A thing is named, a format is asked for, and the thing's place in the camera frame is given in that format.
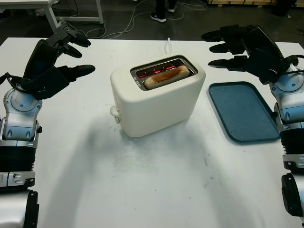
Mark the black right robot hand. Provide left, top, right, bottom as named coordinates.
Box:
left=200, top=24, right=288, bottom=83

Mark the white two-slot toaster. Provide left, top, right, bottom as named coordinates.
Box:
left=109, top=54, right=206, bottom=138

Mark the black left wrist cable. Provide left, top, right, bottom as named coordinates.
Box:
left=0, top=72, right=33, bottom=92

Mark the white toaster power cord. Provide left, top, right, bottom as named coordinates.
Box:
left=163, top=37, right=173, bottom=55

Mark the blue plastic tray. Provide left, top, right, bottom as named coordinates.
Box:
left=208, top=81, right=281, bottom=144

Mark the black bulky object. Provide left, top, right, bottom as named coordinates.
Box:
left=273, top=0, right=299, bottom=17

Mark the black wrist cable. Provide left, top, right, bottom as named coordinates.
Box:
left=0, top=72, right=33, bottom=92
left=284, top=55, right=304, bottom=72

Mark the wooden pallet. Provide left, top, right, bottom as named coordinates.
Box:
left=209, top=0, right=278, bottom=5

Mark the white metal desk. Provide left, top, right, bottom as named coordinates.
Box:
left=0, top=0, right=105, bottom=31

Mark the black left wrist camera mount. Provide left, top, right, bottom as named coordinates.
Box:
left=22, top=80, right=54, bottom=100

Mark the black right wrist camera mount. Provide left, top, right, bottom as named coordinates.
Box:
left=258, top=69, right=280, bottom=85

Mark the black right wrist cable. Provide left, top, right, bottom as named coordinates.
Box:
left=284, top=55, right=304, bottom=72

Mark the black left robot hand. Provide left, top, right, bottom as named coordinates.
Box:
left=23, top=22, right=96, bottom=95

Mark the long white floor cable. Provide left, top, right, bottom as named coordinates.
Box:
left=102, top=0, right=145, bottom=40

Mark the looped white floor cable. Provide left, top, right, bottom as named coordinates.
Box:
left=84, top=23, right=107, bottom=38

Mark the toast slice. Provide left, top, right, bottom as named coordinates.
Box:
left=144, top=66, right=190, bottom=90

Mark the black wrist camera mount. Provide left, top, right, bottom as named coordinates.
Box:
left=22, top=80, right=54, bottom=100
left=258, top=69, right=280, bottom=85

